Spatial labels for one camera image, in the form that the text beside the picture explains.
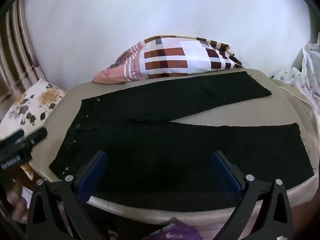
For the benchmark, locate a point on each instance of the white dotted cloth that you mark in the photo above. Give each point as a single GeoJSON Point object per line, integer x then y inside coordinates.
{"type": "Point", "coordinates": [307, 75]}

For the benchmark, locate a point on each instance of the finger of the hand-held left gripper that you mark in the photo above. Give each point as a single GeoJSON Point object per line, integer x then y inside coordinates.
{"type": "Point", "coordinates": [15, 136]}
{"type": "Point", "coordinates": [39, 135]}

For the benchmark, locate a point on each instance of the pink purple cloth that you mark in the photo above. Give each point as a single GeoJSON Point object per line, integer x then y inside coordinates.
{"type": "Point", "coordinates": [175, 231]}

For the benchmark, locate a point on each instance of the beige curtain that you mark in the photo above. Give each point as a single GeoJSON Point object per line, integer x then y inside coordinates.
{"type": "Point", "coordinates": [15, 55]}

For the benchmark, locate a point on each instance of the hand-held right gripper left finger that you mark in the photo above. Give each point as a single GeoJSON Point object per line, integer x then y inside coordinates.
{"type": "Point", "coordinates": [93, 174]}

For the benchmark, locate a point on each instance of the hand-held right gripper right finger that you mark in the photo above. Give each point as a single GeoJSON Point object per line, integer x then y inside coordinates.
{"type": "Point", "coordinates": [225, 173]}

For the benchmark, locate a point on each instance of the floral pillow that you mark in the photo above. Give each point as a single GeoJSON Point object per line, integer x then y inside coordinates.
{"type": "Point", "coordinates": [30, 105]}

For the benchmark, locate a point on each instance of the black pants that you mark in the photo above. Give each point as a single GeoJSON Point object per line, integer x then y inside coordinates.
{"type": "Point", "coordinates": [175, 142]}

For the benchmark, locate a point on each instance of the plaid pillow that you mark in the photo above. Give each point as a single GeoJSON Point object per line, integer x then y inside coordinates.
{"type": "Point", "coordinates": [170, 57]}

